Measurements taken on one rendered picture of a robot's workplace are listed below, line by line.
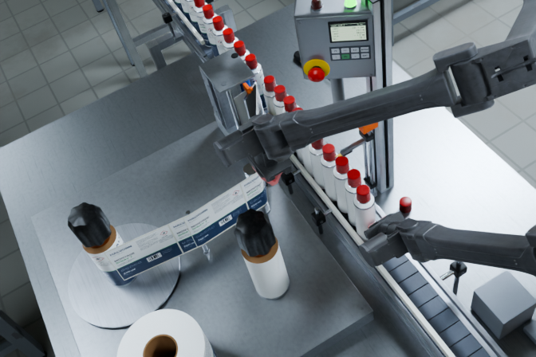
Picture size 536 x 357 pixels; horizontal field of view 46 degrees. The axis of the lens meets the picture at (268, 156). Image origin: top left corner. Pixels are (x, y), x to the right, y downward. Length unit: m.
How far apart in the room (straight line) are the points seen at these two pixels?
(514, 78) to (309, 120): 0.35
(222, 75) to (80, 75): 2.12
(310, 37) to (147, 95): 0.98
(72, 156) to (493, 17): 2.35
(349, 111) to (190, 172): 0.86
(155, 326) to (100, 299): 0.29
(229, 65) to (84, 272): 0.69
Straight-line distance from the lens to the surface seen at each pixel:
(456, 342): 1.56
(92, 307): 1.74
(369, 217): 1.56
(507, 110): 3.15
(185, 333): 1.47
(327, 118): 1.14
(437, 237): 1.30
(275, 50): 2.25
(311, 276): 1.63
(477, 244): 1.21
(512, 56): 1.07
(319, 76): 1.41
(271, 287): 1.56
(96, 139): 2.17
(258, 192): 1.66
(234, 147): 1.23
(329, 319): 1.57
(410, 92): 1.09
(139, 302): 1.69
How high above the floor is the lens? 2.32
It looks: 50 degrees down
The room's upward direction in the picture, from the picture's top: 15 degrees counter-clockwise
